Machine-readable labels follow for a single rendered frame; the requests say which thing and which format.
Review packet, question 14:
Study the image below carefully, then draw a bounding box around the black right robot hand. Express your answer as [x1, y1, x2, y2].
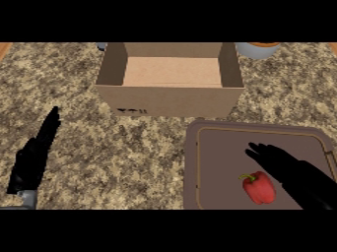
[244, 141, 337, 211]

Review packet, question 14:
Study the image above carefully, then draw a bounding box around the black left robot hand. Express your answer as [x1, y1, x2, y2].
[5, 105, 62, 195]

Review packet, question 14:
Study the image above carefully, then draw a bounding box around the red bell pepper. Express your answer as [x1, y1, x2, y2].
[238, 170, 278, 206]

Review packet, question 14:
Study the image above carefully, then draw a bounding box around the brown tray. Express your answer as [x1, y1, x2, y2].
[183, 119, 337, 211]

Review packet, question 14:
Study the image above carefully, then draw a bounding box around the open cardboard box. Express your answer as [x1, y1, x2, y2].
[94, 41, 247, 119]

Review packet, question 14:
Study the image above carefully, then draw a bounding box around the pale blue cup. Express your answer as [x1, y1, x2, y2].
[233, 41, 282, 60]

